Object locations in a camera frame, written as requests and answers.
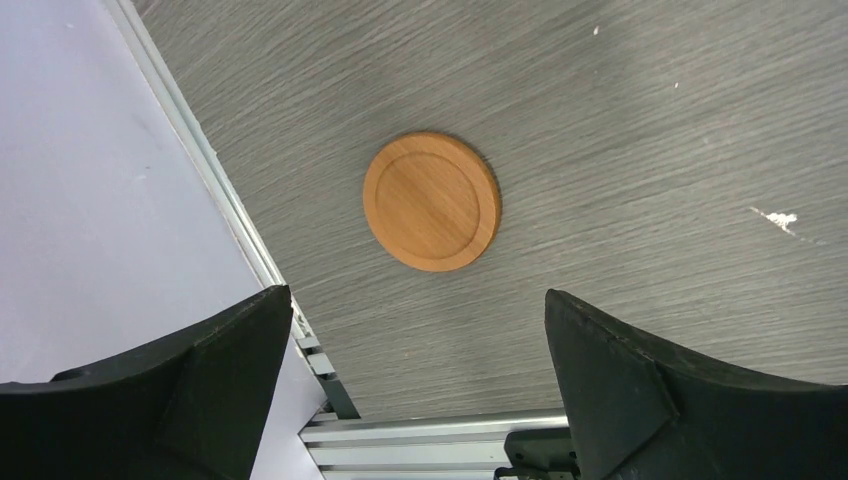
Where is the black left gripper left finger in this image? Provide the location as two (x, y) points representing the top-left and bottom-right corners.
(1, 286), (293, 479)

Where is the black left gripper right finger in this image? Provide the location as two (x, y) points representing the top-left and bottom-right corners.
(544, 289), (847, 479)

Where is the light wooden coaster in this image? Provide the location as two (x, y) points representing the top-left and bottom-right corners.
(363, 132), (502, 272)

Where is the aluminium frame rail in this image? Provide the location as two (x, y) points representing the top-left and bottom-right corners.
(103, 1), (568, 479)

